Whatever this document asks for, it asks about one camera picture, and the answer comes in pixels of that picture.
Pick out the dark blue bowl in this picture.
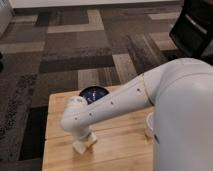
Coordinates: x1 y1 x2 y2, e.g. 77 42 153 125
79 86 109 104

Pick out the white plastic cup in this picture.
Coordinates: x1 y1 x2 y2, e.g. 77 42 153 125
145 112 154 138

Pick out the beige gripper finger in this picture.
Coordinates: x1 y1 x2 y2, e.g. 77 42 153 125
88 132 97 145

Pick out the white sponge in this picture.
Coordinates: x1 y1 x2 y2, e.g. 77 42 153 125
72 140 91 154

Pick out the black office chair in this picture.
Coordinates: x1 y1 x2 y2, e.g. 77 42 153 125
169 0 213 59

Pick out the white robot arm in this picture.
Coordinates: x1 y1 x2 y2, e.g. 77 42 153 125
61 58 213 171

